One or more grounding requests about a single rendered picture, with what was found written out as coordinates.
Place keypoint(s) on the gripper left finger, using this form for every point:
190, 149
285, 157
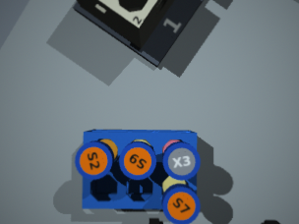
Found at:
155, 221

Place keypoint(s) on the blue tube rack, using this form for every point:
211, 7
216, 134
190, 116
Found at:
115, 190

